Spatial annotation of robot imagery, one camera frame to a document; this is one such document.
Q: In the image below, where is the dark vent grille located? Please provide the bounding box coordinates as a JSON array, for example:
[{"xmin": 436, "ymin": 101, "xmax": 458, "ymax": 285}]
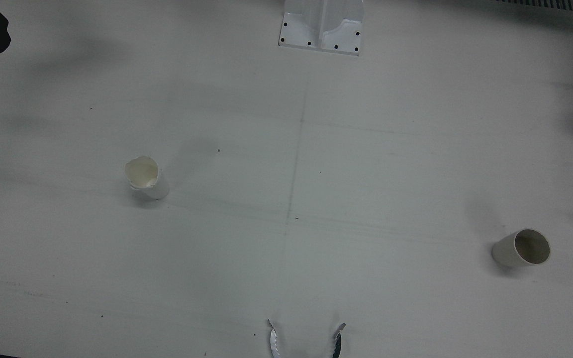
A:
[{"xmin": 494, "ymin": 0, "xmax": 573, "ymax": 14}]

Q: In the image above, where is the smooth white paper cup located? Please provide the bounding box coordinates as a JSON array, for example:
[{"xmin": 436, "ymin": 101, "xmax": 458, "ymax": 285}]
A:
[{"xmin": 491, "ymin": 229, "xmax": 551, "ymax": 268}]

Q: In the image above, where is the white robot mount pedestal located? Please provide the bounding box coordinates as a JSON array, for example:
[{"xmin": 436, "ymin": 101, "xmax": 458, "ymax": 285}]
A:
[{"xmin": 279, "ymin": 0, "xmax": 365, "ymax": 56}]

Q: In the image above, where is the dented white paper cup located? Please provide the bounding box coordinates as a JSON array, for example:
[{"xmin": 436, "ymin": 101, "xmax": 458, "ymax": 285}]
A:
[{"xmin": 124, "ymin": 156, "xmax": 171, "ymax": 201}]

